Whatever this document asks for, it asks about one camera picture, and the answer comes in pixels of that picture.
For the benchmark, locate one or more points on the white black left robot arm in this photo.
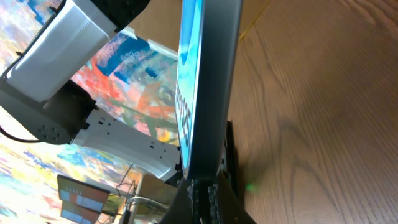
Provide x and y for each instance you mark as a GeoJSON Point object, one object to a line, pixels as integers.
{"type": "Point", "coordinates": [38, 91]}

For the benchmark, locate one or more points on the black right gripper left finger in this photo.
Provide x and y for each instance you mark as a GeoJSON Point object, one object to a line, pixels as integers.
{"type": "Point", "coordinates": [182, 210]}

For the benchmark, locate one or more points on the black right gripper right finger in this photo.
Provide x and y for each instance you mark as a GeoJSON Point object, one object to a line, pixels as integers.
{"type": "Point", "coordinates": [224, 206]}

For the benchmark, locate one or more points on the blue Galaxy smartphone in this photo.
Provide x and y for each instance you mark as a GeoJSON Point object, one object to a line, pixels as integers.
{"type": "Point", "coordinates": [206, 55]}

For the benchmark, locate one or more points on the background computer monitor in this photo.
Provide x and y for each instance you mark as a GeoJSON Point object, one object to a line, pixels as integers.
{"type": "Point", "coordinates": [81, 202]}

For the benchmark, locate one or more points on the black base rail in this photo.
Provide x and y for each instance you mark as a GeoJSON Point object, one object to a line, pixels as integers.
{"type": "Point", "coordinates": [231, 158]}

